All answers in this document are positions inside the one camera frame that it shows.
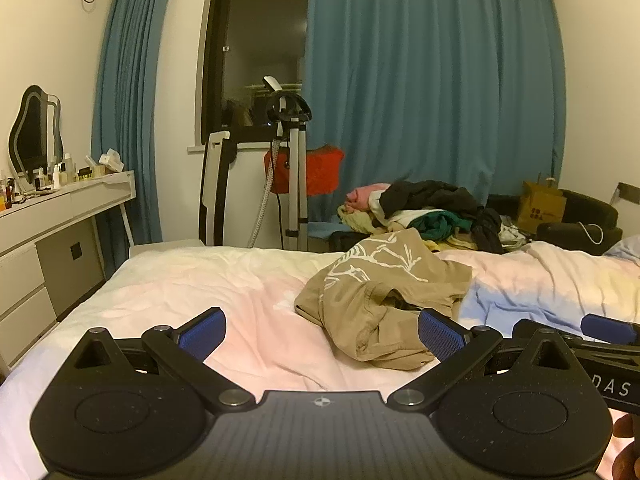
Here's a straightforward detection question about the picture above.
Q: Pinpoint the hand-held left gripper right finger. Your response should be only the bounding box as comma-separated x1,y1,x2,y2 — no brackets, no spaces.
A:
390,308,572,414

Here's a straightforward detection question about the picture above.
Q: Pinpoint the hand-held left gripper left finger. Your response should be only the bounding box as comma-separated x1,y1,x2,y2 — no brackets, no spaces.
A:
72,308,253,414

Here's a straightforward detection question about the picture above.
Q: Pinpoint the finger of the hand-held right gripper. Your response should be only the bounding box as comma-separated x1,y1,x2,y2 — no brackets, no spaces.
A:
581,314,640,346
512,319,583,348

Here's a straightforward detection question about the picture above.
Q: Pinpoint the tan printed t-shirt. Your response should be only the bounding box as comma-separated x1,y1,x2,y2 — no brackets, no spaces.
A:
294,227,473,372

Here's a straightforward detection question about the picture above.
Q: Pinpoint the pile of clothes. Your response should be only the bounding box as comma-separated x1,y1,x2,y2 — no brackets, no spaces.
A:
336,179,531,255

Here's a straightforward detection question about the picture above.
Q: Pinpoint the person's right hand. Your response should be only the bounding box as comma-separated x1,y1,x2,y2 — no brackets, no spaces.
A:
611,412,638,467

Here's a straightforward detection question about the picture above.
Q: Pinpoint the pastel bed blanket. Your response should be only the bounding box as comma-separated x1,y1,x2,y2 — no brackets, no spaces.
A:
0,240,640,480

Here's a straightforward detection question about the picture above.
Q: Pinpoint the light blue pillow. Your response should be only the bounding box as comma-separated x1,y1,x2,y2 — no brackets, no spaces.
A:
602,234,640,261

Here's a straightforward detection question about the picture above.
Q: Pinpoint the brown paper bag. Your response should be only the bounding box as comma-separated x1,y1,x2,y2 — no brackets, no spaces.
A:
516,175,568,235

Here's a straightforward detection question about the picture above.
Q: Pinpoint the black armchair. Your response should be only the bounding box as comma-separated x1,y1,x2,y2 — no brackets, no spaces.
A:
487,189,623,257

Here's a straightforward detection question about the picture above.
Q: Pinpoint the blue cloth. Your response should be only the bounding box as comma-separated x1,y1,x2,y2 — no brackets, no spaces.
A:
307,221,346,251

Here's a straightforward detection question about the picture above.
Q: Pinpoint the white dresser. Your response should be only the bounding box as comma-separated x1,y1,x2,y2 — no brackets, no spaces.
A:
0,170,137,376

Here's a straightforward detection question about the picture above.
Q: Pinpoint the tissue box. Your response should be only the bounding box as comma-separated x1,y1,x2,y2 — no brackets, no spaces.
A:
98,149,125,173

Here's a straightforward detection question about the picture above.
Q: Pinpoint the garment steamer stand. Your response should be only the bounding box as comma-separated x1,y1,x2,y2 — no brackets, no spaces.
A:
247,76,313,252

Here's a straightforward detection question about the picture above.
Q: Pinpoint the red bag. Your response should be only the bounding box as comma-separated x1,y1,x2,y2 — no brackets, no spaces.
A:
264,144,346,197

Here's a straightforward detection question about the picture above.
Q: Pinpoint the group of cosmetic bottles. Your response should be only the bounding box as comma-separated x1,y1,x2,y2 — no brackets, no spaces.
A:
0,155,101,208

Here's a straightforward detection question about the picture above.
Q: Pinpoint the narrow blue curtain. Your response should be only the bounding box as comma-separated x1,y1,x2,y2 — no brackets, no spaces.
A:
91,0,176,246

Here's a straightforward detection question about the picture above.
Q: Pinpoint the wide blue curtain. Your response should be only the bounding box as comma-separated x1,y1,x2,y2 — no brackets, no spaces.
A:
302,0,568,226

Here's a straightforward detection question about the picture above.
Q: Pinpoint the wavy framed mirror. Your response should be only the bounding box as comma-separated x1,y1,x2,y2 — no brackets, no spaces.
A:
7,85,65,183

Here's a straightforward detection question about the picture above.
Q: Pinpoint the dark window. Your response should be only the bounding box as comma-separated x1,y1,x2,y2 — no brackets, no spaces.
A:
200,0,311,143

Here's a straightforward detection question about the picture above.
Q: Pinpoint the white cable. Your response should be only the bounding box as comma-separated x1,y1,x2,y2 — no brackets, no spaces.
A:
577,221,605,245

